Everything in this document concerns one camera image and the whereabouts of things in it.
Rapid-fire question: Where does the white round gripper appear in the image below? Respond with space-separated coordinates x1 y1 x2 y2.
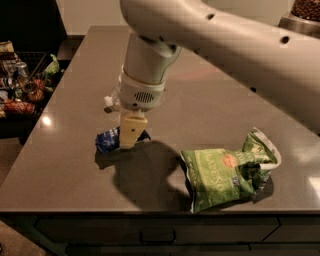
119 68 166 149

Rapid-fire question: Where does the blue rxbar wrapper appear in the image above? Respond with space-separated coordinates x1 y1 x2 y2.
95 127 151 153

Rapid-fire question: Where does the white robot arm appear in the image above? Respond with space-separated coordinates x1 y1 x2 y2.
120 0 320 149

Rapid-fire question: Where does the clear plastic water bottle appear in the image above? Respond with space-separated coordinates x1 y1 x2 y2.
104 85 121 111

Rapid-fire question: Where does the green jalapeno chip bag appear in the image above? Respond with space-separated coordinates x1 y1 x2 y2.
180 128 282 213

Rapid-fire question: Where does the bowl of nuts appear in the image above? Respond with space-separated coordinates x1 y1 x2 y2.
291 0 320 22

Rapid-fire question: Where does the dark drawer handle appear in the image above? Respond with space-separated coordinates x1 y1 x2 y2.
139 230 176 245

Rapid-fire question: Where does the black wire snack basket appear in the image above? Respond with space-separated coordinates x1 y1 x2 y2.
0 41 63 139

